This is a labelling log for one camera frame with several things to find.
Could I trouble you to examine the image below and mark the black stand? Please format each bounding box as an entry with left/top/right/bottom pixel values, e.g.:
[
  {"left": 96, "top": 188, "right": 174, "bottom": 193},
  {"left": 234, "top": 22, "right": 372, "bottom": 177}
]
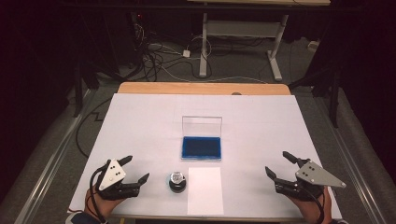
[
  {"left": 289, "top": 60, "right": 344, "bottom": 129},
  {"left": 72, "top": 57, "right": 125, "bottom": 119}
]

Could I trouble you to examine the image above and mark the white box on floor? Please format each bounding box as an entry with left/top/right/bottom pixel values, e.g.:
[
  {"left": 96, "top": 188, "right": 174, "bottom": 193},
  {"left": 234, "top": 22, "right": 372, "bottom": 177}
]
[{"left": 307, "top": 39, "right": 321, "bottom": 53}]

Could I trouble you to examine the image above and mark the blue ink pad clear case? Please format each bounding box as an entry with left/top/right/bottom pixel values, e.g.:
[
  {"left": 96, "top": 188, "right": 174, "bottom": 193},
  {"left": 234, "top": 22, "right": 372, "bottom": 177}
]
[{"left": 180, "top": 115, "right": 223, "bottom": 161}]

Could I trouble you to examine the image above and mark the person's left hand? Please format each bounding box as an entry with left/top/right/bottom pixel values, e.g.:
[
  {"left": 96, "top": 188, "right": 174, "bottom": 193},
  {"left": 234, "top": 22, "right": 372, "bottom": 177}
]
[{"left": 84, "top": 188, "right": 125, "bottom": 220}]

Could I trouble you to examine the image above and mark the white desk frame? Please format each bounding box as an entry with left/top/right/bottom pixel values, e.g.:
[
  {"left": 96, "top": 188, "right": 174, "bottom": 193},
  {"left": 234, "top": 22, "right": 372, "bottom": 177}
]
[{"left": 186, "top": 0, "right": 332, "bottom": 82}]

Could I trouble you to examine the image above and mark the metal floor rail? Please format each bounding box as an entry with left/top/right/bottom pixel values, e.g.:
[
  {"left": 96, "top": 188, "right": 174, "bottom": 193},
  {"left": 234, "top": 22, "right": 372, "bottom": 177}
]
[
  {"left": 13, "top": 88, "right": 96, "bottom": 224},
  {"left": 314, "top": 94, "right": 389, "bottom": 224}
]

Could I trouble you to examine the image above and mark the tangle of black cables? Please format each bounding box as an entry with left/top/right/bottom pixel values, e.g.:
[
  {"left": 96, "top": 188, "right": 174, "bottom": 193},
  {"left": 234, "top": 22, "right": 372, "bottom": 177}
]
[{"left": 132, "top": 12, "right": 214, "bottom": 83}]

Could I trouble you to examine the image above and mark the black floor cable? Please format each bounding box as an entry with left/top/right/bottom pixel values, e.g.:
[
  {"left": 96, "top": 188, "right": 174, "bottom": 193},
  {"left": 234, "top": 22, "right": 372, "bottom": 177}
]
[{"left": 76, "top": 97, "right": 114, "bottom": 159}]

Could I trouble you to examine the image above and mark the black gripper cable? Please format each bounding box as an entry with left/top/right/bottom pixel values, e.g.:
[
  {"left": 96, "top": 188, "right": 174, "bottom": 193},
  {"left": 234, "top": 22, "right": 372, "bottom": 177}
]
[
  {"left": 89, "top": 162, "right": 110, "bottom": 224},
  {"left": 298, "top": 186, "right": 327, "bottom": 224}
]

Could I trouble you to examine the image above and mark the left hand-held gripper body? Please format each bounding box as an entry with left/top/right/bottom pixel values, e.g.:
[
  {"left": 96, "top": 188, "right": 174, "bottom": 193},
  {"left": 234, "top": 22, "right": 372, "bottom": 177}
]
[{"left": 92, "top": 158, "right": 128, "bottom": 201}]

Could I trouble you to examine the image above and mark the wooden table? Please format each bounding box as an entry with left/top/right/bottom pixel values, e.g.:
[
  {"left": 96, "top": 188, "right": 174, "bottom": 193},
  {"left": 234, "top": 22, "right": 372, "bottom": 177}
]
[{"left": 110, "top": 81, "right": 304, "bottom": 223}]

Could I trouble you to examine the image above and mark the white paper sheet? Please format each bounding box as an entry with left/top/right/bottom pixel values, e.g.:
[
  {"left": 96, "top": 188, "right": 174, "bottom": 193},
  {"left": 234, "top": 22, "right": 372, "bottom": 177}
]
[{"left": 187, "top": 166, "right": 225, "bottom": 217}]

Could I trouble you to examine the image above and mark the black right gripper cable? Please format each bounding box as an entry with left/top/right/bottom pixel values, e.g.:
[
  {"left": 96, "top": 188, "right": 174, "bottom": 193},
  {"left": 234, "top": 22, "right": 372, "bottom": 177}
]
[{"left": 298, "top": 186, "right": 327, "bottom": 224}]

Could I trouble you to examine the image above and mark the person's right hand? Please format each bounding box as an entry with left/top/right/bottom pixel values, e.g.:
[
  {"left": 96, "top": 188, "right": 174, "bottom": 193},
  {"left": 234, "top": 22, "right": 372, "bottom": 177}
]
[{"left": 288, "top": 186, "right": 332, "bottom": 224}]

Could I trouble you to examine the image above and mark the black stamp with crystal knob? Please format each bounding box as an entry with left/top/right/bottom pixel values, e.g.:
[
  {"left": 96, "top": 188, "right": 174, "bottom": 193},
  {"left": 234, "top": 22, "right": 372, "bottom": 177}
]
[{"left": 168, "top": 171, "right": 188, "bottom": 194}]

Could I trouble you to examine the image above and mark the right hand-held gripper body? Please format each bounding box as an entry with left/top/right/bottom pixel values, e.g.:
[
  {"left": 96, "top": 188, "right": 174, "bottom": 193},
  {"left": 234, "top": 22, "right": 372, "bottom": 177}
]
[{"left": 292, "top": 158, "right": 347, "bottom": 201}]

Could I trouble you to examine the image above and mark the white floor cable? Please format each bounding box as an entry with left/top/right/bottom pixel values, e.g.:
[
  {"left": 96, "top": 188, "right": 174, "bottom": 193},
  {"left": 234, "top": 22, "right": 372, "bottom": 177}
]
[{"left": 160, "top": 64, "right": 269, "bottom": 86}]

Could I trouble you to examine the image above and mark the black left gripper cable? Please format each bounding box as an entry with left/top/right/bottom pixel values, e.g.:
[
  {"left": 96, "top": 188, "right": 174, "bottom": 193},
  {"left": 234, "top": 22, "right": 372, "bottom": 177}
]
[{"left": 89, "top": 162, "right": 110, "bottom": 224}]

